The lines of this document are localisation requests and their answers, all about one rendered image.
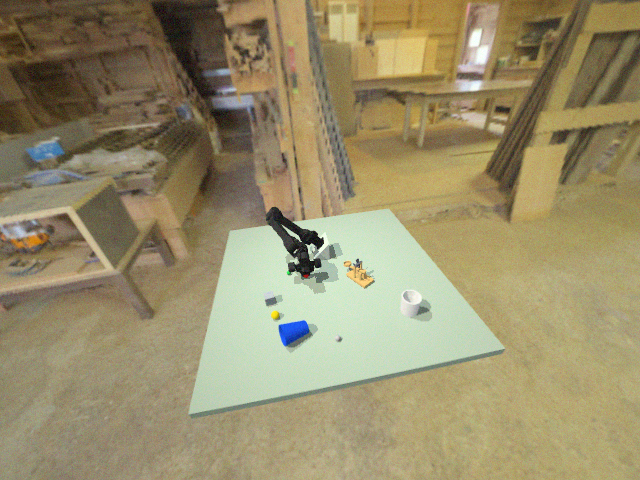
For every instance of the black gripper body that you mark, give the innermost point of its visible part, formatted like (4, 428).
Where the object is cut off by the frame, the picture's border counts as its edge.
(292, 266)

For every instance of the white paper cup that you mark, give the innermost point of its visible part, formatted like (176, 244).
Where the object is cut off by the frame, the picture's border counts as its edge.
(410, 303)

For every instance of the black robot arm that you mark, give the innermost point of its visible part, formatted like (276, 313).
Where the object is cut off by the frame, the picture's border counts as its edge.
(275, 219)

